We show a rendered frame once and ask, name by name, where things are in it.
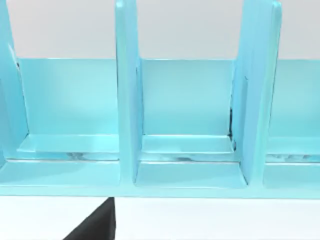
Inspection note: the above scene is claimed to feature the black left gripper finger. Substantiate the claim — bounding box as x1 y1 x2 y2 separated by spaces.
62 196 117 240

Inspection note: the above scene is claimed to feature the light blue rack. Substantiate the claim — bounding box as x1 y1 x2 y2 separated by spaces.
0 0 320 200

